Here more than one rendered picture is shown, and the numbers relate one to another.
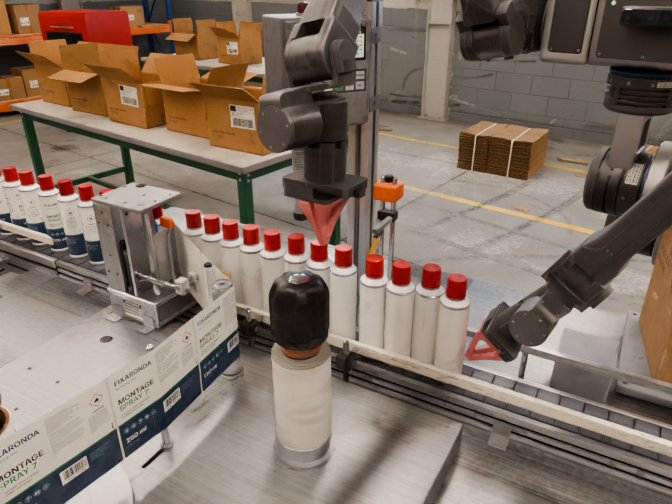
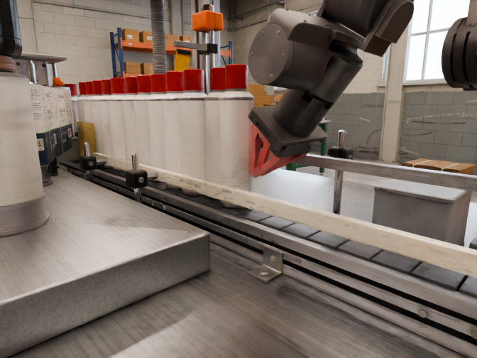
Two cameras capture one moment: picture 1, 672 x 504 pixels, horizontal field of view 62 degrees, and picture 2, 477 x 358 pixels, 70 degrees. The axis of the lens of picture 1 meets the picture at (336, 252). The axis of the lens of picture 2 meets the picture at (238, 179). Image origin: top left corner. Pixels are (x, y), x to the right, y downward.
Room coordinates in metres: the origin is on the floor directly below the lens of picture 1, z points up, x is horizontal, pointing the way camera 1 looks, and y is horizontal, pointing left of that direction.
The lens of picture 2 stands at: (0.34, -0.35, 1.03)
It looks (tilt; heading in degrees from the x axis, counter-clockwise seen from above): 13 degrees down; 17
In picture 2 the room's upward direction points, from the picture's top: straight up
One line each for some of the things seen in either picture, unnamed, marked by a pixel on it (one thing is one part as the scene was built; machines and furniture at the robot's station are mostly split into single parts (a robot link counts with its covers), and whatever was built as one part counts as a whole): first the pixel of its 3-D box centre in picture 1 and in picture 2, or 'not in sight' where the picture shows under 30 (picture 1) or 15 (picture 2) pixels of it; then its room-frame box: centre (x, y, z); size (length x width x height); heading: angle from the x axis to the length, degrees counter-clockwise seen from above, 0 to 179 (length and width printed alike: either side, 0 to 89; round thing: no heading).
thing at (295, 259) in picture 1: (297, 282); (135, 126); (0.98, 0.08, 0.98); 0.05 x 0.05 x 0.20
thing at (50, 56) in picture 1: (66, 72); not in sight; (3.83, 1.77, 0.97); 0.45 x 0.40 x 0.37; 144
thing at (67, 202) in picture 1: (72, 218); not in sight; (1.31, 0.67, 0.98); 0.05 x 0.05 x 0.20
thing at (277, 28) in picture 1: (318, 71); not in sight; (1.05, 0.03, 1.38); 0.17 x 0.10 x 0.19; 116
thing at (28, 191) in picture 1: (34, 208); not in sight; (1.39, 0.80, 0.98); 0.05 x 0.05 x 0.20
